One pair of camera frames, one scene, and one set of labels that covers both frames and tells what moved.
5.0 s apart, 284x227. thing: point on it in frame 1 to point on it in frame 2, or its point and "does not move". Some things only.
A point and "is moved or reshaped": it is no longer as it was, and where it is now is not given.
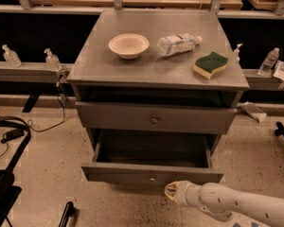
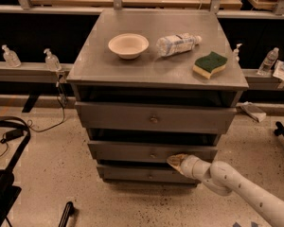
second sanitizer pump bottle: [52, 61] does not move
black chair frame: [3, 191] does not move
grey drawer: [152, 158] is moved or reshaped
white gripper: [185, 193] to [188, 165]
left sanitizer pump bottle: [10, 58] does not move
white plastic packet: [283, 70] does not move
